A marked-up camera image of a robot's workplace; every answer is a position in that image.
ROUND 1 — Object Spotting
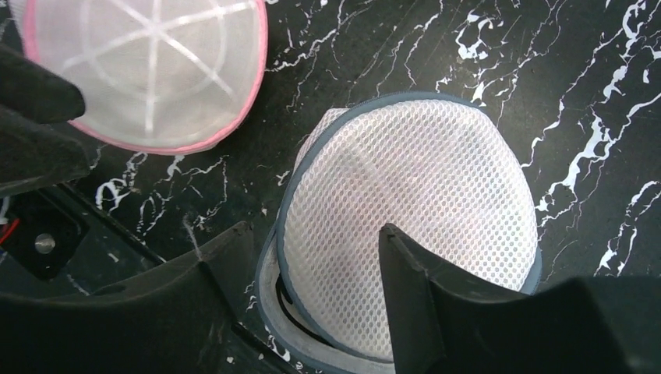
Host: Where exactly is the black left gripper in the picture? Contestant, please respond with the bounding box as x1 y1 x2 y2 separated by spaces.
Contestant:
1 45 90 196

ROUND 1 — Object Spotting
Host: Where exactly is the white pink-trim laundry bag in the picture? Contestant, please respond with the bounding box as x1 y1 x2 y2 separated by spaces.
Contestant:
8 1 268 155

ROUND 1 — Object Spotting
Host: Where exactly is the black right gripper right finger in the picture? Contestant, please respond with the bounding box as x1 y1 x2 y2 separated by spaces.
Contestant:
379 224 660 373

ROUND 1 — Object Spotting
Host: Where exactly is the black bra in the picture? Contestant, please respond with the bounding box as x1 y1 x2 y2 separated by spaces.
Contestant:
275 276 330 346

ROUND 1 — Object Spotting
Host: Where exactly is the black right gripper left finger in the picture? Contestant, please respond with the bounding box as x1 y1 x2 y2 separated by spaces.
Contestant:
1 222 294 373

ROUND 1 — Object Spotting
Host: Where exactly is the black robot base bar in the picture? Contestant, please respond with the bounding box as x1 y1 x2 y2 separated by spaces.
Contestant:
1 185 165 298

